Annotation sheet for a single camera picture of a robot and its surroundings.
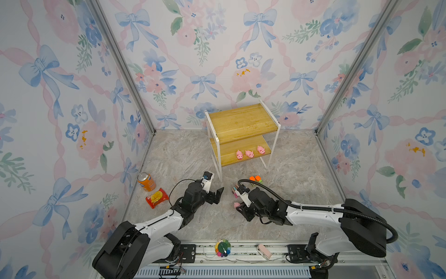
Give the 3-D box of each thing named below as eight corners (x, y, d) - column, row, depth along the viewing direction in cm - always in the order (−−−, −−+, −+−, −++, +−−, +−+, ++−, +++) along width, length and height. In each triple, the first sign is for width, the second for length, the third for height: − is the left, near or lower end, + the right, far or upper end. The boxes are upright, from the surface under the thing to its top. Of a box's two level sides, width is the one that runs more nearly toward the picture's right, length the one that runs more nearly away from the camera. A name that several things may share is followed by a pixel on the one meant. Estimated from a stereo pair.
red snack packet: (152, 209, 88) (150, 207, 85) (147, 200, 91) (145, 197, 89) (169, 198, 92) (167, 195, 89) (163, 189, 95) (162, 187, 92)
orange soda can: (143, 192, 94) (134, 182, 85) (146, 183, 97) (138, 172, 88) (154, 192, 94) (147, 182, 85) (157, 183, 97) (150, 172, 88)
